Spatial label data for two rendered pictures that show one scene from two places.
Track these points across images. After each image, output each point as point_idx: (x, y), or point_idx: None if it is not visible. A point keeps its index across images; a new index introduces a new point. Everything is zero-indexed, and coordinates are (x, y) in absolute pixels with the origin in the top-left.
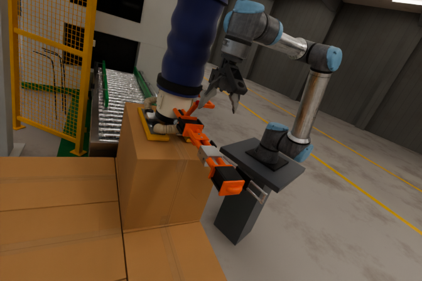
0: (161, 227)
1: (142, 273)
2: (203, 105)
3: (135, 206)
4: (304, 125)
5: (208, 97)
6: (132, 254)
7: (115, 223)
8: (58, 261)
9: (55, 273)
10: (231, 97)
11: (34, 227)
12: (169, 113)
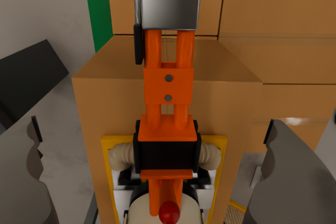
0: (170, 33)
1: None
2: (277, 122)
3: (218, 49)
4: None
5: (295, 169)
6: (214, 3)
7: None
8: (283, 15)
9: (288, 1)
10: (50, 203)
11: (296, 60)
12: (184, 201)
